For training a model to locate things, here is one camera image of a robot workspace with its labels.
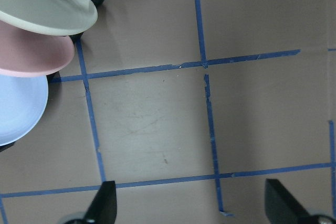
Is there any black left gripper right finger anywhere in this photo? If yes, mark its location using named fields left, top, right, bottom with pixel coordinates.
left=265, top=179, right=319, bottom=224

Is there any cream plate in rack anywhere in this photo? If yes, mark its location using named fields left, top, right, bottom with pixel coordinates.
left=1, top=0, right=98, bottom=36

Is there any pink plate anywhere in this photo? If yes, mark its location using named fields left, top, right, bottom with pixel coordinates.
left=1, top=22, right=75, bottom=77

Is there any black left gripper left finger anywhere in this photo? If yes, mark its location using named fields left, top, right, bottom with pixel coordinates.
left=83, top=181, right=117, bottom=224

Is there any light blue plate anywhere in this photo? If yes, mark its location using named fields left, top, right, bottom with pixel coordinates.
left=1, top=75, right=48, bottom=146

